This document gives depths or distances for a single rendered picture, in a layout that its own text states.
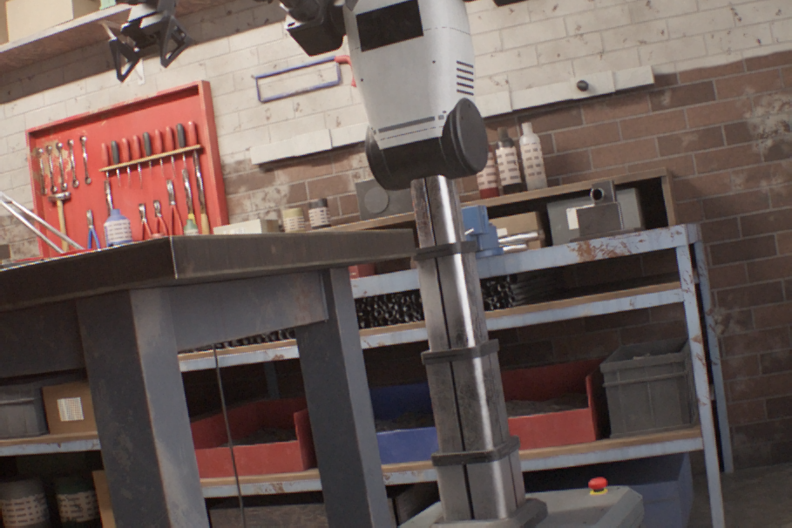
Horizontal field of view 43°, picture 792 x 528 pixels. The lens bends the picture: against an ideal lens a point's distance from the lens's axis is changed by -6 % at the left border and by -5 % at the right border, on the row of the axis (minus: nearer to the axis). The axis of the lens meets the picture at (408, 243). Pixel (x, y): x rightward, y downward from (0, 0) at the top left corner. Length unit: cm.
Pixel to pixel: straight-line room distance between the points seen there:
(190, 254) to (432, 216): 105
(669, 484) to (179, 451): 180
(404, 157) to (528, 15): 157
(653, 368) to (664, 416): 13
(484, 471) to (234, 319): 82
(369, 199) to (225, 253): 236
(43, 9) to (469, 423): 263
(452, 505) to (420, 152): 71
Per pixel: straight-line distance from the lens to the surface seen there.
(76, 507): 366
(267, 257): 126
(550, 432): 279
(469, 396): 208
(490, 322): 274
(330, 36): 229
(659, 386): 274
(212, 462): 318
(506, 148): 340
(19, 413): 360
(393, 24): 211
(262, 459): 309
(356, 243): 153
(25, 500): 376
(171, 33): 176
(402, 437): 291
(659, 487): 281
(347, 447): 171
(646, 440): 272
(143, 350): 119
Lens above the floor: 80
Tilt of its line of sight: 2 degrees up
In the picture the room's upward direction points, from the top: 9 degrees counter-clockwise
